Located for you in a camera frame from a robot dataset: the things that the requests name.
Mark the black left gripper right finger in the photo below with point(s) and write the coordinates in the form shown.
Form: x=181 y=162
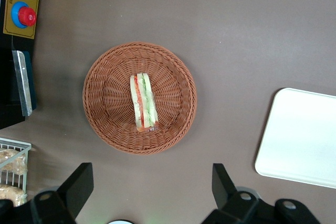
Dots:
x=223 y=184

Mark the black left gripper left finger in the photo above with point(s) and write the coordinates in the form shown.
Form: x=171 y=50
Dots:
x=76 y=184

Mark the triangle sandwich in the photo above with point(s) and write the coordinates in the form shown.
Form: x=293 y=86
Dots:
x=143 y=100

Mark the brown round wicker basket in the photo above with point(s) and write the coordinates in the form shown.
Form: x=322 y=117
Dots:
x=110 y=119

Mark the cream plastic tray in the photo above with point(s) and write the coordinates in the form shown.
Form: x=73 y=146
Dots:
x=299 y=137

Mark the clear bag of puffed snacks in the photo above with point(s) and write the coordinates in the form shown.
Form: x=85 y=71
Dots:
x=11 y=161
x=10 y=193

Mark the silver metal bar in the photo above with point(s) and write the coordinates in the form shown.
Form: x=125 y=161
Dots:
x=23 y=85

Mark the red emergency stop button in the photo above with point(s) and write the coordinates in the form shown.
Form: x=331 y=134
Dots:
x=26 y=16

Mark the yellow control panel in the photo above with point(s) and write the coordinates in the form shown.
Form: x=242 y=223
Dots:
x=31 y=1

